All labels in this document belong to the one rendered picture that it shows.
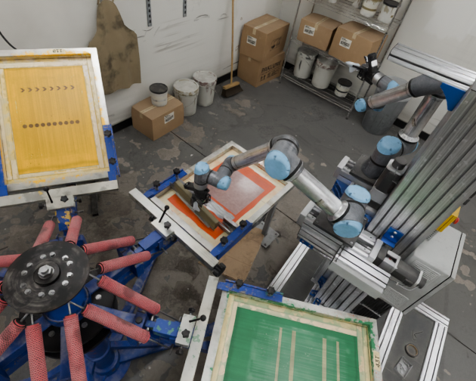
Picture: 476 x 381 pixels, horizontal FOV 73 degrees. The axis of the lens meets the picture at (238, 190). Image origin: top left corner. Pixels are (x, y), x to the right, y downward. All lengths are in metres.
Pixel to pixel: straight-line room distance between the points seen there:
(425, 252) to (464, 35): 3.27
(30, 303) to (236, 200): 1.21
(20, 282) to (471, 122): 1.76
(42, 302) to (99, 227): 1.81
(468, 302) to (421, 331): 0.82
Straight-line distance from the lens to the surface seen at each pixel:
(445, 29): 4.76
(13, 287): 1.47
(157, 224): 1.77
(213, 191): 2.08
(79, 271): 1.42
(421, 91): 1.82
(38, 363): 1.46
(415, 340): 2.91
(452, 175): 1.59
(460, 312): 3.56
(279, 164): 1.32
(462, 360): 3.35
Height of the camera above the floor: 2.52
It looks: 48 degrees down
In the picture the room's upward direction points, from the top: 11 degrees clockwise
